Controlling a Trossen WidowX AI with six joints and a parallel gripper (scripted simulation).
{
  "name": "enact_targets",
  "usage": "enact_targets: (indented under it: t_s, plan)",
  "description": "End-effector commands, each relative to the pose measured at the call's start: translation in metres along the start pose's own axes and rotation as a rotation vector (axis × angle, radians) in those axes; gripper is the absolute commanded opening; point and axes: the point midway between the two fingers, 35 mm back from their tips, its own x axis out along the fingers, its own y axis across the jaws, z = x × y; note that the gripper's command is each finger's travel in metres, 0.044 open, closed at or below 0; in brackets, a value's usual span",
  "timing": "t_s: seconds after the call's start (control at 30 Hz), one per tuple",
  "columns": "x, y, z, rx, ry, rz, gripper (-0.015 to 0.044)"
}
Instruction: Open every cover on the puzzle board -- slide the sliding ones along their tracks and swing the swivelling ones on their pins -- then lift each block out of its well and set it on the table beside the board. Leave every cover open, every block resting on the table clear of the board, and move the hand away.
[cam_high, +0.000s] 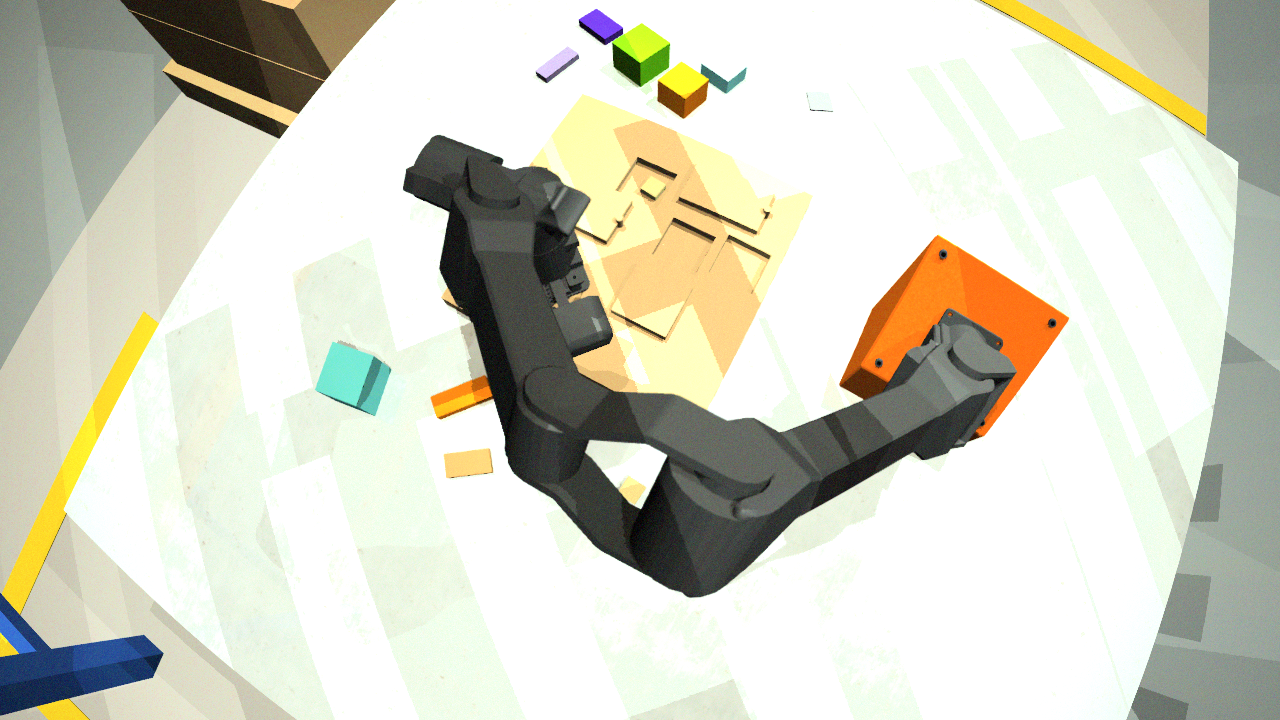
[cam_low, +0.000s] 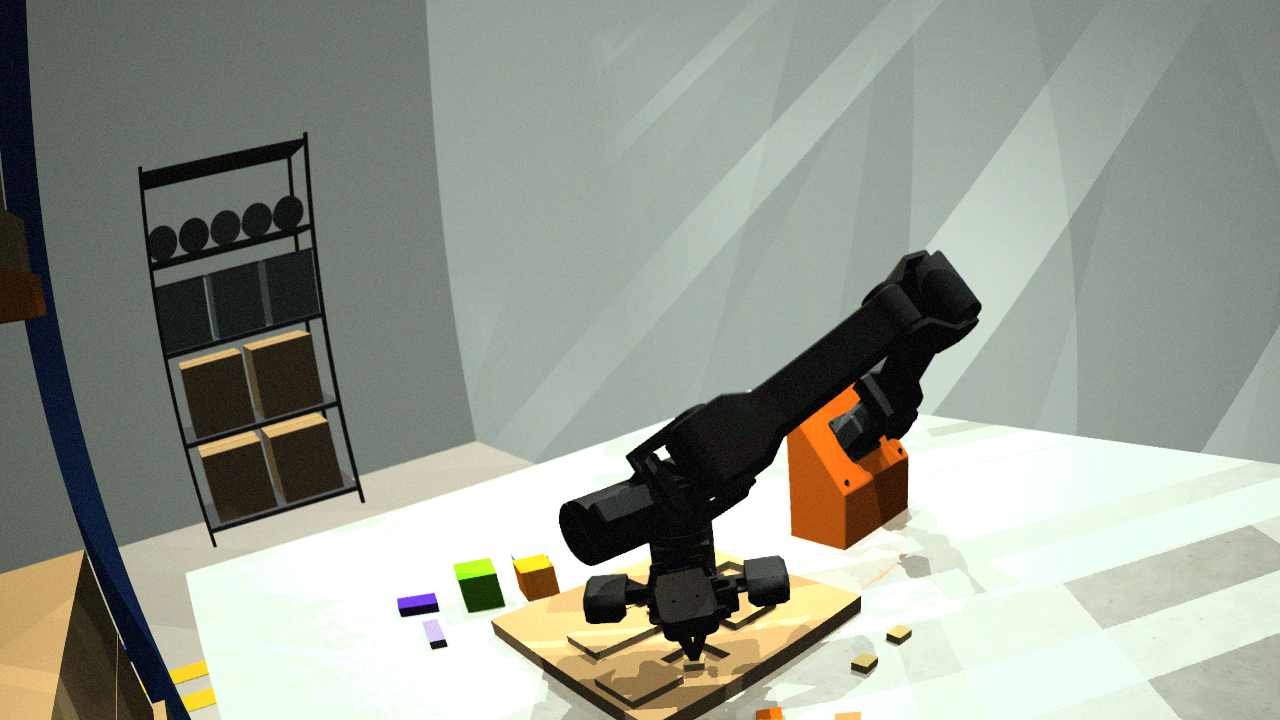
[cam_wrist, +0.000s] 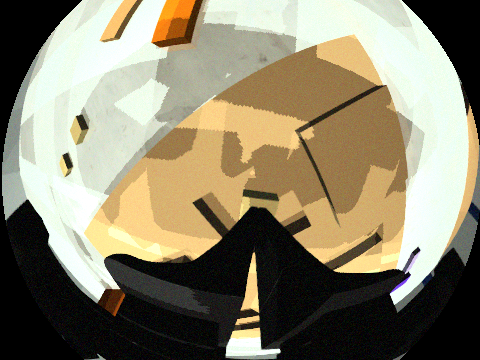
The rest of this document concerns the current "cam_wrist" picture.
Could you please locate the pale yellow square board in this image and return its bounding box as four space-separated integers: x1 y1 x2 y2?
84 35 408 273

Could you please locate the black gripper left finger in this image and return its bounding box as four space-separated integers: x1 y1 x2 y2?
104 207 260 347

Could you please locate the purple flat block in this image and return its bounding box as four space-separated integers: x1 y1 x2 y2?
391 272 411 293

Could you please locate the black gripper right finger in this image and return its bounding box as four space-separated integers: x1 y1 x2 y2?
255 208 405 349

